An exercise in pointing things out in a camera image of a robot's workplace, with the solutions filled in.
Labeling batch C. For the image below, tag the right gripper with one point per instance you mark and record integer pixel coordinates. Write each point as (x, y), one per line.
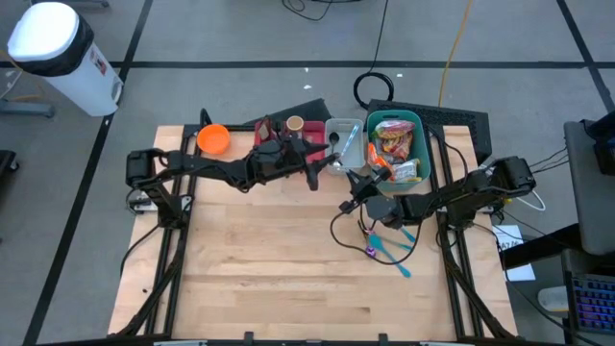
(367, 194)

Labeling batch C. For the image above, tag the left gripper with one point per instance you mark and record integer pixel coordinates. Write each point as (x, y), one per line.
(290, 154)

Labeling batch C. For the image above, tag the small colourful snack bag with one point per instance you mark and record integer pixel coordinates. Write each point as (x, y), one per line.
(399, 146)

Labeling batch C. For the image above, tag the small rainbow spoon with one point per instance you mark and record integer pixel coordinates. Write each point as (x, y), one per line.
(370, 251)

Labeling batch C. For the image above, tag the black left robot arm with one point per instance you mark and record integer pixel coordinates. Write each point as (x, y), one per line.
(206, 165)

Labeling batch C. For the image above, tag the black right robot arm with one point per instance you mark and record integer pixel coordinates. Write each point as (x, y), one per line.
(432, 202)

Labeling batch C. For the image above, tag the pink plastic tray bin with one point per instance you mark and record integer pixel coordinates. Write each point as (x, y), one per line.
(314, 132)

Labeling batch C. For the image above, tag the small grey plastic bin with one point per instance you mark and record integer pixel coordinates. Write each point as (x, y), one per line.
(353, 154)

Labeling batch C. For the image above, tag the black wedge panel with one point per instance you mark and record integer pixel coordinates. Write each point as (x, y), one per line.
(302, 113)

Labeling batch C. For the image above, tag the teal plastic bin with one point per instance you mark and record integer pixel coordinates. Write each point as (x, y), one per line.
(423, 144)

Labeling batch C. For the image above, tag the orange plastic bowl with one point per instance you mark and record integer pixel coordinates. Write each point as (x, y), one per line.
(214, 140)

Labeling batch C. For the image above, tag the black table edge clamp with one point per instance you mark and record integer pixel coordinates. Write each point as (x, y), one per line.
(248, 336)
(383, 336)

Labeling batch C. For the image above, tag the white paper sheet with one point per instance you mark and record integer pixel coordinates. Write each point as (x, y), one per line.
(521, 274)

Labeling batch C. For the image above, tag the black desk beam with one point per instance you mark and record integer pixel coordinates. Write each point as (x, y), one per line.
(538, 247)

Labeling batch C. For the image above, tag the white computer mouse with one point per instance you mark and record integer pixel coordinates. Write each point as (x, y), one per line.
(552, 298)

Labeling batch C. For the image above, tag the grey side table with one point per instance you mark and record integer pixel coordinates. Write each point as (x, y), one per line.
(591, 202)

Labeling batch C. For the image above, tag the black desk device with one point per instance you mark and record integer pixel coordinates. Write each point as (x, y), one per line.
(605, 149)

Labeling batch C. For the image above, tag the backlit keyboard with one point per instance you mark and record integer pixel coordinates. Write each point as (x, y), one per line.
(593, 303)

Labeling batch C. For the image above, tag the white trash can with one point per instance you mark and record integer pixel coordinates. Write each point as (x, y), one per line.
(48, 33)

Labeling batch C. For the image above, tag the black floor object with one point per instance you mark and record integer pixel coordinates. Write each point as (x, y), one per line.
(7, 163)

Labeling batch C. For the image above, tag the black aluminium frame rail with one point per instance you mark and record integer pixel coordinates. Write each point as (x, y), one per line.
(452, 288)
(179, 269)

